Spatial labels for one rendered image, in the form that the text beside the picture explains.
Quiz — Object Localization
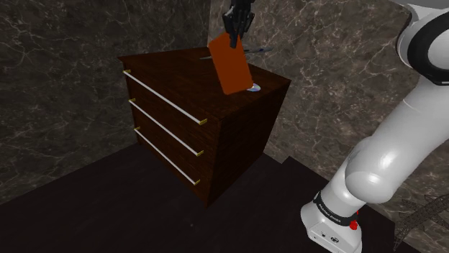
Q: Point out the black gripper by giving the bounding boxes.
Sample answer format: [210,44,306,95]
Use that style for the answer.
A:
[222,0,256,50]

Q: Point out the orange book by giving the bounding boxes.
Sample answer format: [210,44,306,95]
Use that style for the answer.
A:
[207,32,255,96]

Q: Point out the grey pen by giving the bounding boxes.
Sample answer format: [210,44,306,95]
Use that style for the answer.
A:
[199,46,275,61]

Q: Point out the dark wooden chest of drawers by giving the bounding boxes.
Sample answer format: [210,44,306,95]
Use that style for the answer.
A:
[117,46,292,209]

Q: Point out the dark wire lattice frame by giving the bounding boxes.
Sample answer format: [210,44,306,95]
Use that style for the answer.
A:
[391,193,449,252]

